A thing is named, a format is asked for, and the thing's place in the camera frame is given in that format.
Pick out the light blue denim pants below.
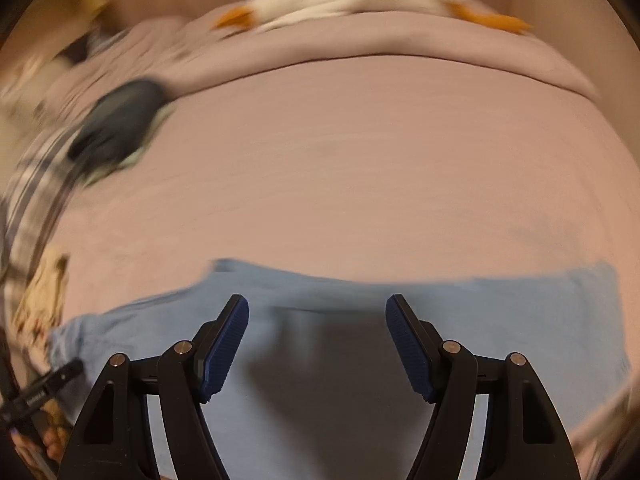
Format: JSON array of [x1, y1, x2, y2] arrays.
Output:
[[49, 260, 630, 479]]

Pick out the plaid pillow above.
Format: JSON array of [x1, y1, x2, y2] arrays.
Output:
[[0, 127, 84, 321]]

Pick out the dark folded jeans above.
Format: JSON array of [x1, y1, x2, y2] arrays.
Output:
[[67, 78, 170, 174]]

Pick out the pink bed sheet mattress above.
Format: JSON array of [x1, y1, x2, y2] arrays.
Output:
[[8, 54, 640, 461]]

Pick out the light green folded garment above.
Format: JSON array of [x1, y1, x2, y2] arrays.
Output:
[[82, 104, 176, 188]]

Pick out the pink folded duvet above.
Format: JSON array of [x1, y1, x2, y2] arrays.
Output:
[[43, 12, 597, 118]]

